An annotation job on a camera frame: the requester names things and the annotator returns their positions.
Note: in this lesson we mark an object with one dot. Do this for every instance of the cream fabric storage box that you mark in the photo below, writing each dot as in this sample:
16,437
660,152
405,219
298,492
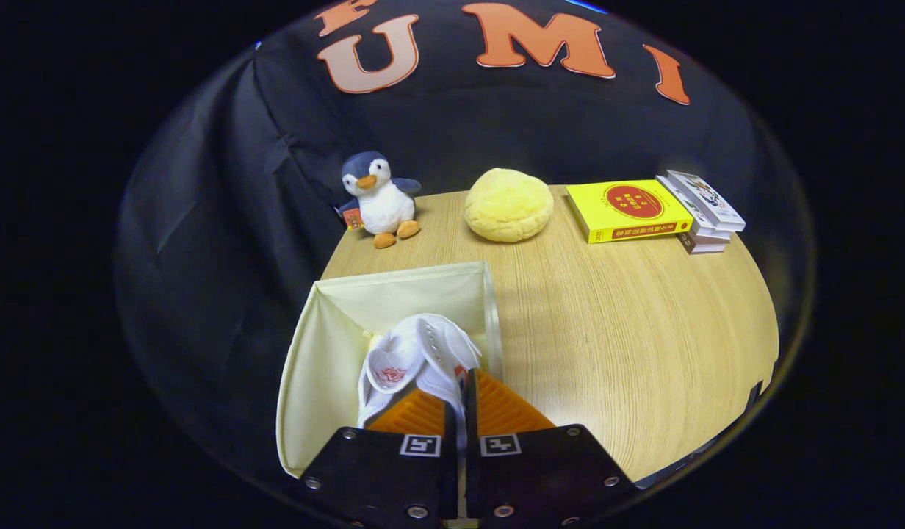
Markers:
320,382

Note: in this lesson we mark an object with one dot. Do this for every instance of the yellow book with red circle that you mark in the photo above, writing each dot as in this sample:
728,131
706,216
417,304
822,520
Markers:
599,220

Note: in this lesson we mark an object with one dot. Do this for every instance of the white canvas shoe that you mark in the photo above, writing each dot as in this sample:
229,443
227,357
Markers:
430,345

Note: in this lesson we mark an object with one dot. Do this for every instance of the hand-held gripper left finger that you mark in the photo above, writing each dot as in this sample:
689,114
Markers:
379,470

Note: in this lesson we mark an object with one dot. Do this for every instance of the plain white book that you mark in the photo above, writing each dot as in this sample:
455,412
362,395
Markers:
711,234

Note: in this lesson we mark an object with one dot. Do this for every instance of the penguin plush toy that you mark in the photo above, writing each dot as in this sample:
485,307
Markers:
383,206

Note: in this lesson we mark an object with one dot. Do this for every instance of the yellow plush bun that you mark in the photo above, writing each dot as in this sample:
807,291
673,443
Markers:
507,206

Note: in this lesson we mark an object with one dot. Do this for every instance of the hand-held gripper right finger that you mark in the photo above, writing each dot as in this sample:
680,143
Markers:
470,411

